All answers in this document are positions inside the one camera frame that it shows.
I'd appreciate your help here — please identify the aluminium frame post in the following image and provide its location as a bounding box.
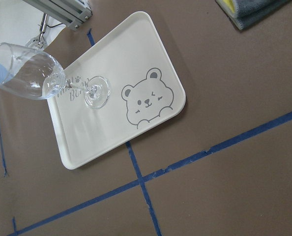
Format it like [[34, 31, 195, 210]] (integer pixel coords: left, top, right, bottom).
[[25, 0, 92, 31]]

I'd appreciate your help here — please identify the clear wine glass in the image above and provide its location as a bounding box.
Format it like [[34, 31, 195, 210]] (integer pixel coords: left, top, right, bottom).
[[0, 43, 111, 109]]

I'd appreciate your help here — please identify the grey and yellow cloth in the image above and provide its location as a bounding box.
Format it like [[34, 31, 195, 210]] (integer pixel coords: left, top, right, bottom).
[[216, 0, 289, 30]]

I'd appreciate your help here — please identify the cream bear tray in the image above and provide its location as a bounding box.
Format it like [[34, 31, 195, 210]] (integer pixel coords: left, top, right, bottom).
[[48, 11, 186, 170]]

